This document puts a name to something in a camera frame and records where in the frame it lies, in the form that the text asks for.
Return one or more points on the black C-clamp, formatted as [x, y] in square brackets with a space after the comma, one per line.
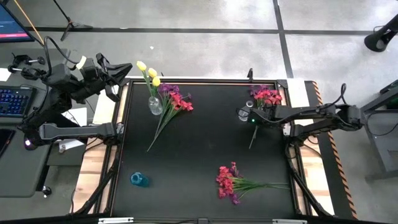
[31, 74]
[21, 58]

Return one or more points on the computer screen blue display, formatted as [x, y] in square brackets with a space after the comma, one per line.
[12, 28]

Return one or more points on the white paper stack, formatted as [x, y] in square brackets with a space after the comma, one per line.
[79, 115]

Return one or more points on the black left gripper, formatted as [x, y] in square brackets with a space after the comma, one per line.
[93, 76]

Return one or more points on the grey metal cart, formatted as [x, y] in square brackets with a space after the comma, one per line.
[379, 146]

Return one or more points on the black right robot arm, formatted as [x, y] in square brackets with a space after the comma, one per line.
[311, 112]

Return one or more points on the blue glass vase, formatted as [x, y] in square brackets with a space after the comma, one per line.
[139, 180]

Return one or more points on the white paper sheet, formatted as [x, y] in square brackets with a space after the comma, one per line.
[4, 74]

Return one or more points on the light wooden table board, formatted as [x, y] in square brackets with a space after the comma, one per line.
[90, 174]

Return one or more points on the black floor stand base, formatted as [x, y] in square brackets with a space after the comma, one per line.
[376, 40]

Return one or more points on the grey desk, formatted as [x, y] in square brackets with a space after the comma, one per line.
[21, 174]

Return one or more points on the round clear glass vase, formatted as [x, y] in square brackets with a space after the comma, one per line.
[155, 107]

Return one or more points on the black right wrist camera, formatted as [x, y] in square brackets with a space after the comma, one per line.
[253, 120]

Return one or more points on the black tripod stand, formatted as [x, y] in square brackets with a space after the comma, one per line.
[71, 24]

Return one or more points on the black phone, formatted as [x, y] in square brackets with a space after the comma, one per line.
[5, 141]

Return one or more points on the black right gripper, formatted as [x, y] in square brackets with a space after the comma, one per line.
[267, 113]

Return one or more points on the yellow artificial tulip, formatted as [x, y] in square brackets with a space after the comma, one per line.
[156, 81]
[152, 72]
[141, 65]

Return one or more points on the black desk knob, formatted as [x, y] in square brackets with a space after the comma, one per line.
[46, 190]

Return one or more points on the black backlit keyboard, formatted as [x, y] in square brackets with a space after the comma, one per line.
[15, 101]

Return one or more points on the black table edge clamp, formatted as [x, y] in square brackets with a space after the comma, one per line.
[250, 75]

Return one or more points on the silver metal bracket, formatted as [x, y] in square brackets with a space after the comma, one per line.
[289, 221]
[115, 220]

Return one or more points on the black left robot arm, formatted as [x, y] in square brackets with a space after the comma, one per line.
[77, 130]

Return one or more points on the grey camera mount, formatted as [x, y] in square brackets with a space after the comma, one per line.
[203, 221]

